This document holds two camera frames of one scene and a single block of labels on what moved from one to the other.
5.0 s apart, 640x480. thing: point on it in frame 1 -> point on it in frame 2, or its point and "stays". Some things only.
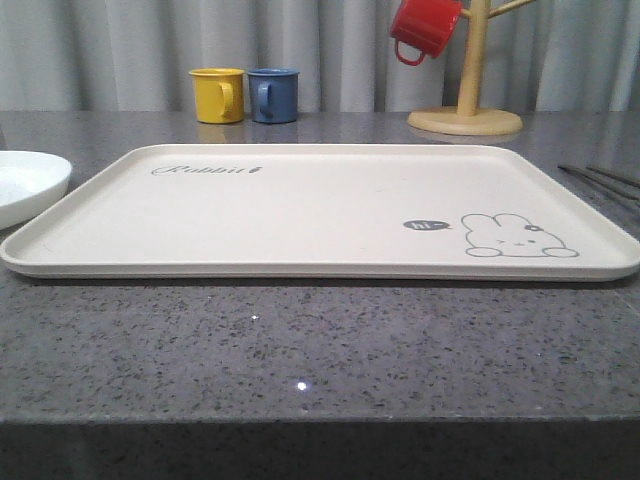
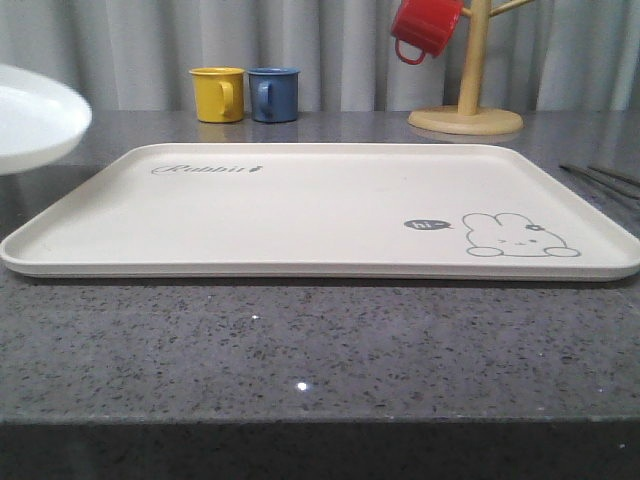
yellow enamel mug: [218, 94] stays
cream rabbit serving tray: [414, 212] stays
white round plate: [29, 182] -> [40, 118]
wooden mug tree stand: [468, 118] stays
